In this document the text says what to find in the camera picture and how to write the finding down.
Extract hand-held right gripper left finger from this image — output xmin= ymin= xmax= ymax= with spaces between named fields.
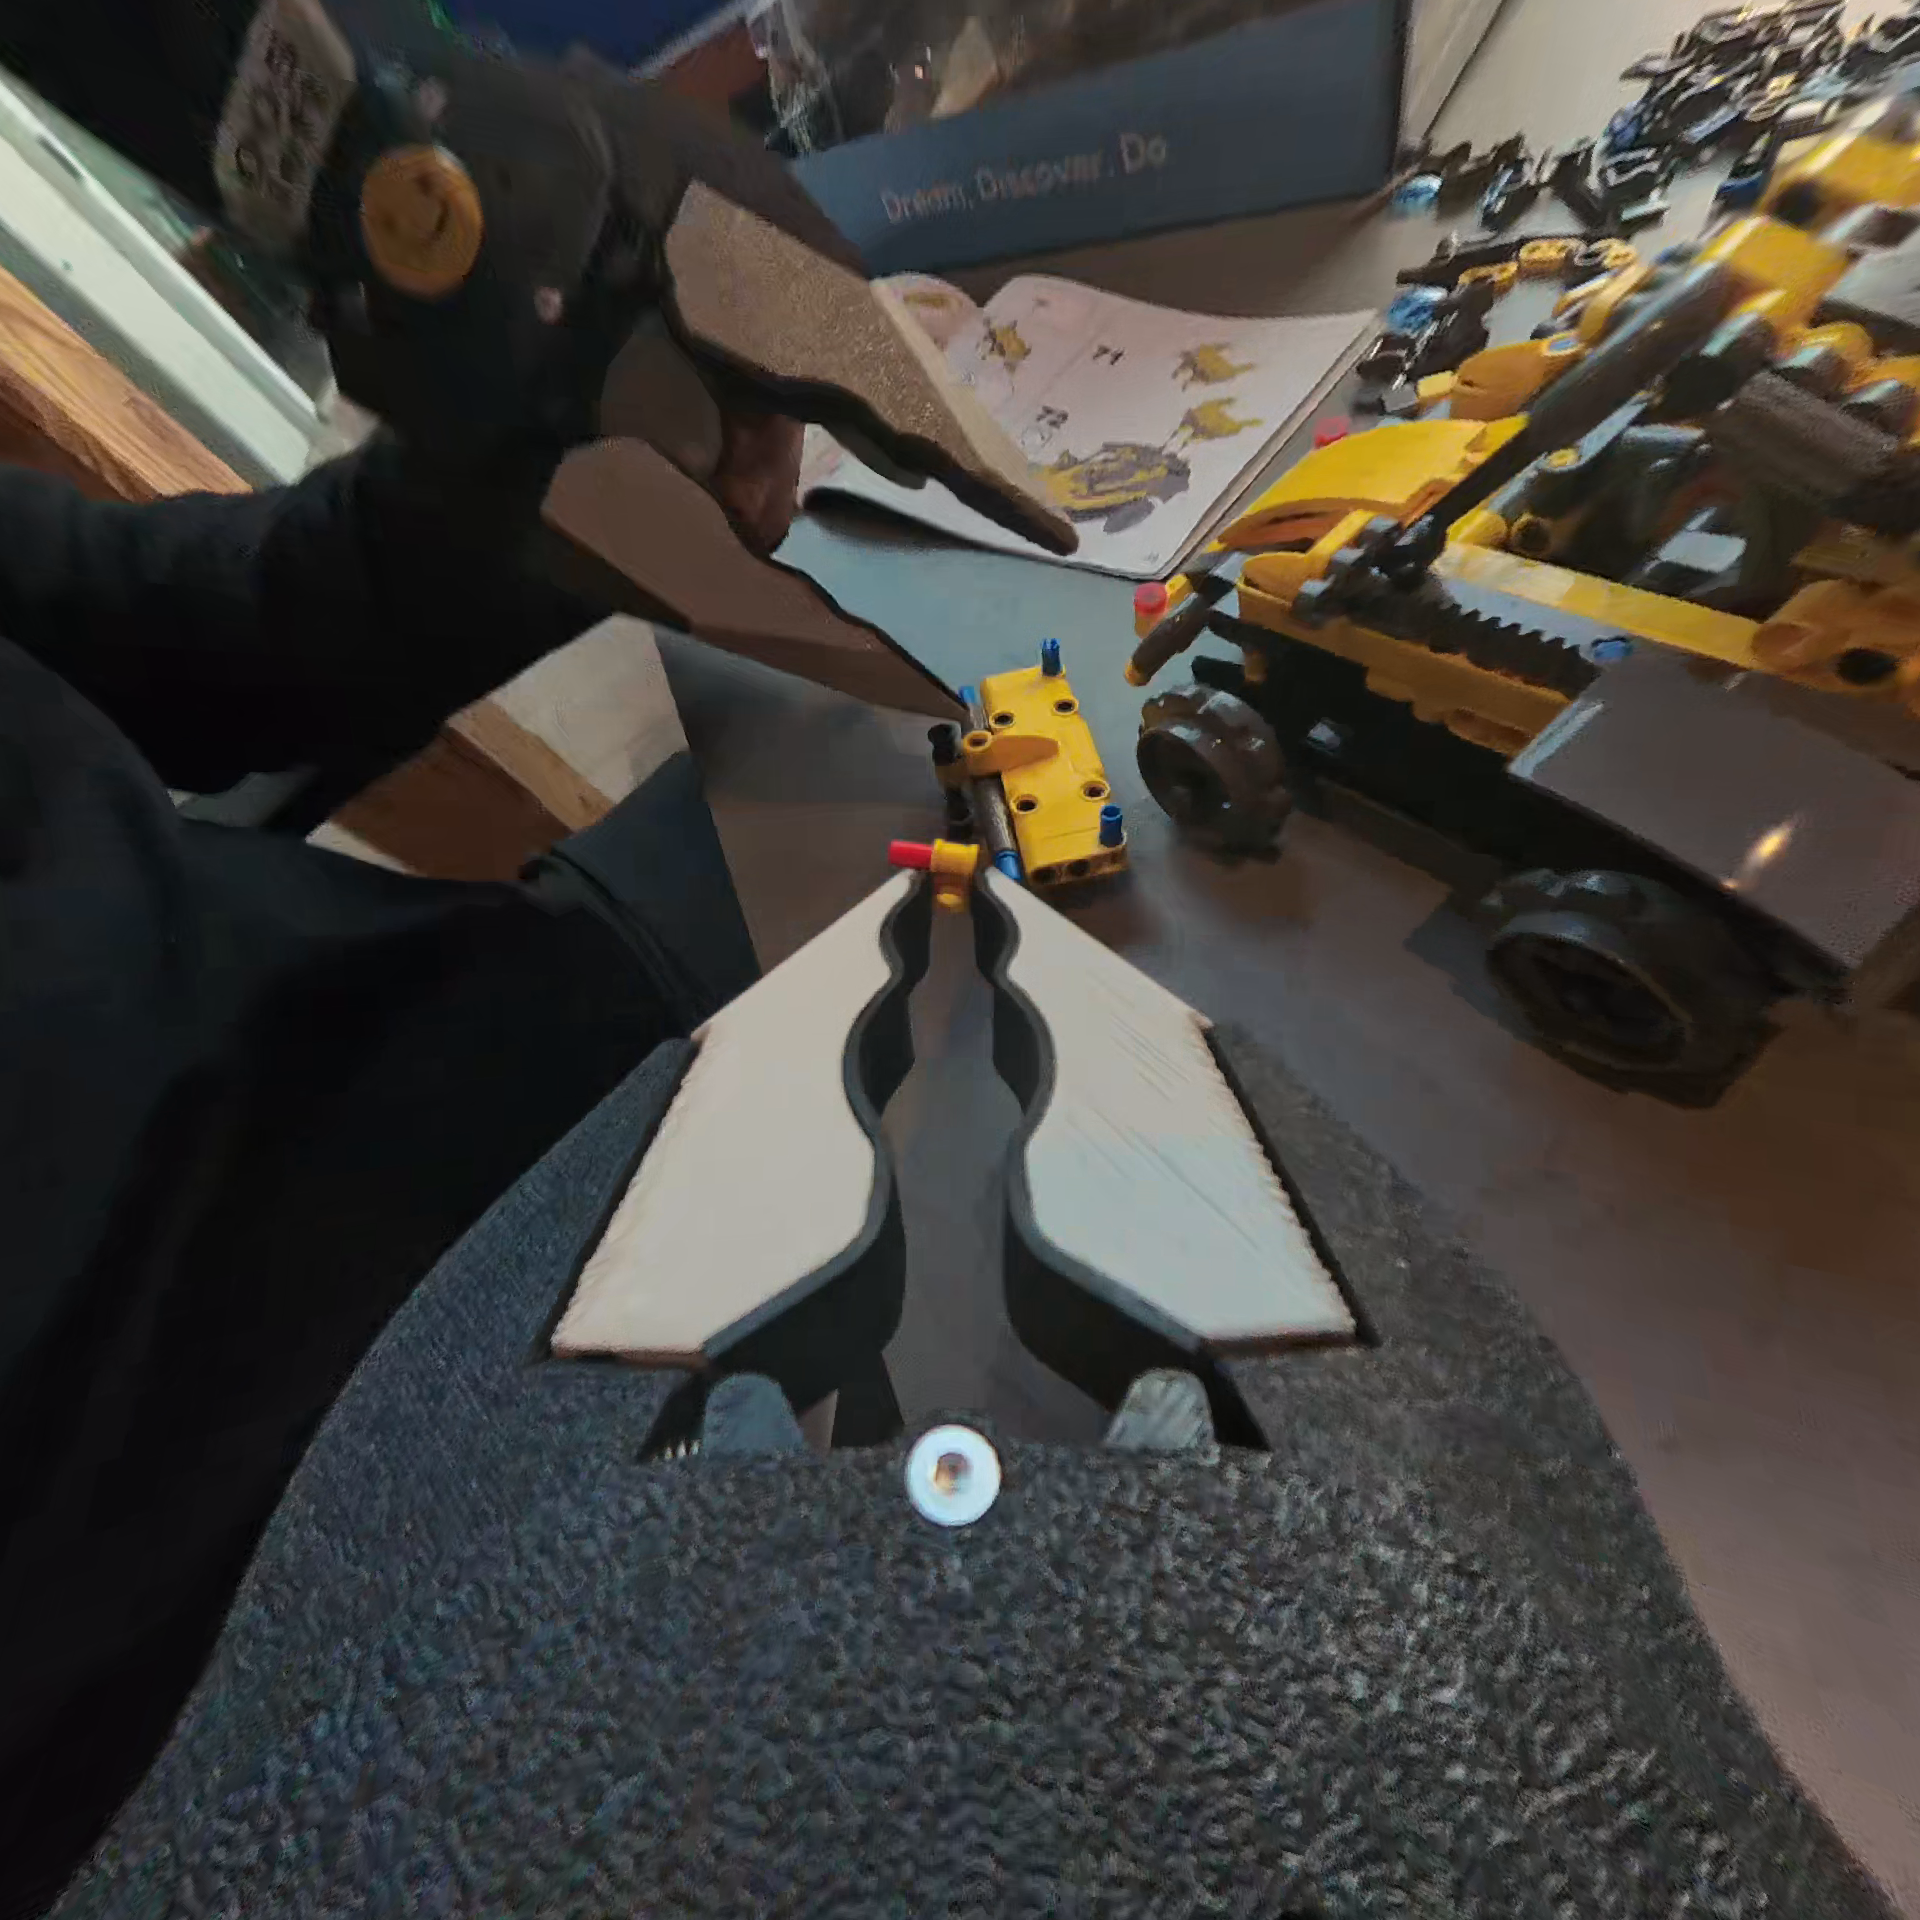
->
xmin=547 ymin=872 xmax=935 ymax=1446

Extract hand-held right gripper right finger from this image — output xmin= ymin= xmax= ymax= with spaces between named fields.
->
xmin=979 ymin=871 xmax=1364 ymax=1446

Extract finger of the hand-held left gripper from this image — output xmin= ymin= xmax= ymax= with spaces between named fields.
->
xmin=665 ymin=176 xmax=1080 ymax=558
xmin=537 ymin=434 xmax=973 ymax=728

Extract yellow brick subassembly blue pins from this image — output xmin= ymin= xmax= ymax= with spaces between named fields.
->
xmin=926 ymin=639 xmax=1129 ymax=889

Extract person's left forearm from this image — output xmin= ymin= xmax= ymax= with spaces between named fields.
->
xmin=0 ymin=434 xmax=632 ymax=796

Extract grey desk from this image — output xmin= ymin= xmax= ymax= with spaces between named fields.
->
xmin=650 ymin=0 xmax=1920 ymax=1847

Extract person's left hand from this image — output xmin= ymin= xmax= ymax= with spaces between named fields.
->
xmin=604 ymin=318 xmax=806 ymax=557

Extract brick instruction booklet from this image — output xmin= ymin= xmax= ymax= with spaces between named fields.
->
xmin=798 ymin=270 xmax=1383 ymax=582

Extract clear plastic bag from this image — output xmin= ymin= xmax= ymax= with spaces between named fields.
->
xmin=749 ymin=0 xmax=1352 ymax=121

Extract dark blue cardboard box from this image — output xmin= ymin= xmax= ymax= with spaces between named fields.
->
xmin=630 ymin=0 xmax=1418 ymax=283

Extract person's dark clothed body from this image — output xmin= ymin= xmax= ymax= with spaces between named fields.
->
xmin=0 ymin=631 xmax=758 ymax=1878

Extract yellow toy brick car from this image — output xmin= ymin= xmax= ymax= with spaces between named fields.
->
xmin=1125 ymin=90 xmax=1920 ymax=1114

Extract pile of dark small bricks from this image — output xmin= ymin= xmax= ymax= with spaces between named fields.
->
xmin=1358 ymin=0 xmax=1920 ymax=413

